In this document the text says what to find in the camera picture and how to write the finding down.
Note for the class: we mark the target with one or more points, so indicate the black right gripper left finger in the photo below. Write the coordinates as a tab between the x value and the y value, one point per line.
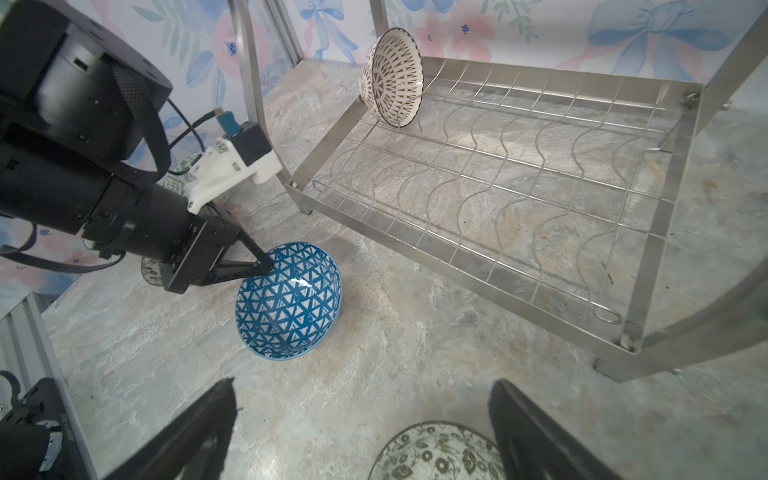
194	445

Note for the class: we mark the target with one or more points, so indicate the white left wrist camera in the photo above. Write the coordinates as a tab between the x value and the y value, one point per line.
244	152

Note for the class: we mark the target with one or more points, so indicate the stainless steel dish rack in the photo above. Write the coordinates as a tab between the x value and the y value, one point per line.
598	168

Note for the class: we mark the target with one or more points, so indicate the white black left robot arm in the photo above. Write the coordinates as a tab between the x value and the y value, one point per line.
83	151

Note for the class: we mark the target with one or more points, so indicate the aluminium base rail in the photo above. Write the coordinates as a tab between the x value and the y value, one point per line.
38	395

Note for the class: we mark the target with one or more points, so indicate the blue triangle pattern bowl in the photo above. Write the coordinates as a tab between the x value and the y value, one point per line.
287	313

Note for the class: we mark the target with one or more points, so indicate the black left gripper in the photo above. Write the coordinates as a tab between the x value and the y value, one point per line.
199	259

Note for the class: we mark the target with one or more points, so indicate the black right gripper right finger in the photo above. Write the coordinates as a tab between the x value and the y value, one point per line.
532	445

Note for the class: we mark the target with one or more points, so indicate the green white patterned bowl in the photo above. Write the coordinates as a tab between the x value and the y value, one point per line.
177	183

